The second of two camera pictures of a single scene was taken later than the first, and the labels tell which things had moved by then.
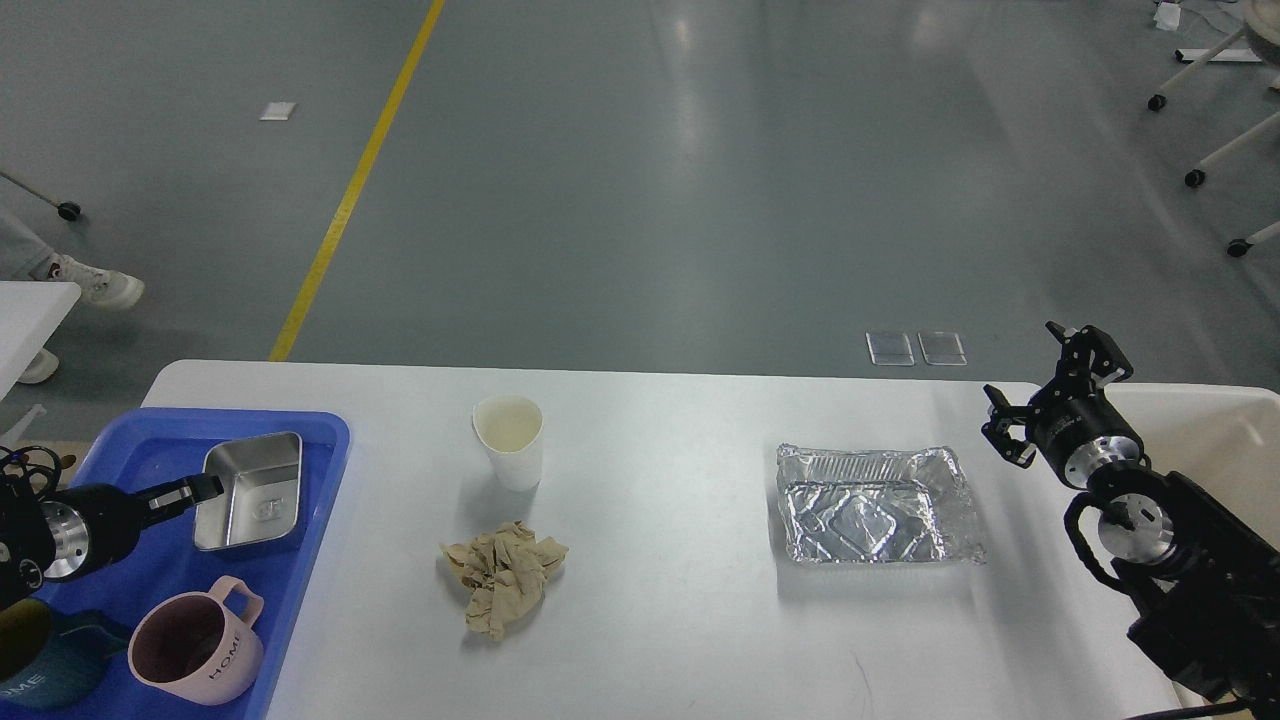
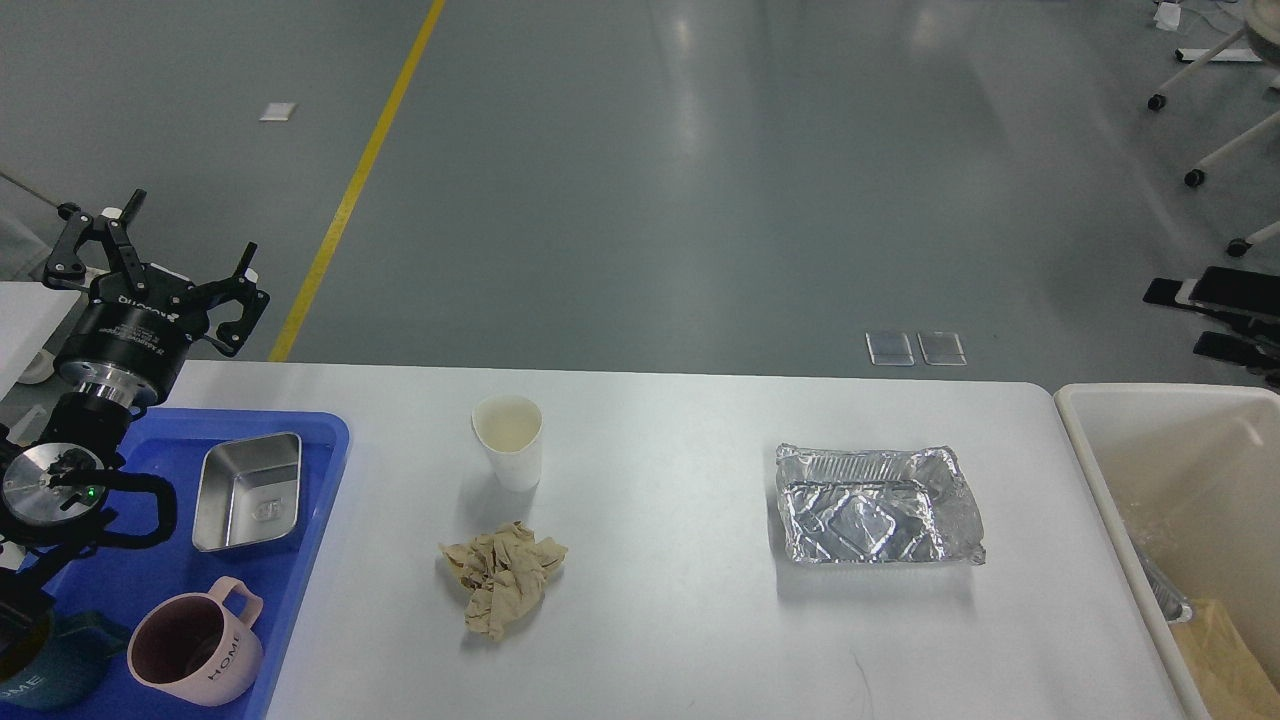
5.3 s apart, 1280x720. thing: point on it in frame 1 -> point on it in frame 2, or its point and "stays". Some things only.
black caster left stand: (68, 210) stays
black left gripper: (85, 529) -> (132, 341)
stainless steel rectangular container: (261, 490) stays
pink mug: (197, 648) stays
